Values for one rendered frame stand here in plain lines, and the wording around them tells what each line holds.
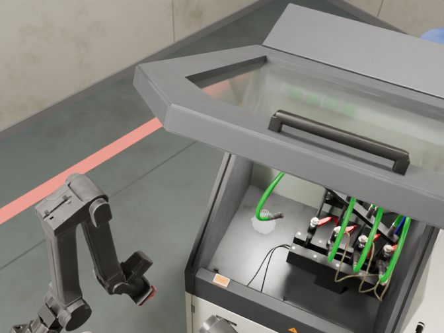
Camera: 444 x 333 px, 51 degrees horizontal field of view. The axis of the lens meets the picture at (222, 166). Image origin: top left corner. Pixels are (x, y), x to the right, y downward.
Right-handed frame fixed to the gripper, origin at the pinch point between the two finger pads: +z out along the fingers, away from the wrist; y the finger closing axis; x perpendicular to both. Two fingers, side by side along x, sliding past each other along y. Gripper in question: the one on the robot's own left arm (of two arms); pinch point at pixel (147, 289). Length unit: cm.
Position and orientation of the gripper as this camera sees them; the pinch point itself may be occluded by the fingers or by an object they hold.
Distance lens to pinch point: 156.5
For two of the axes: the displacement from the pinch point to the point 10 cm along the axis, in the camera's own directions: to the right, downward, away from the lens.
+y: -6.8, -5.9, 4.4
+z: 2.7, 3.5, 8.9
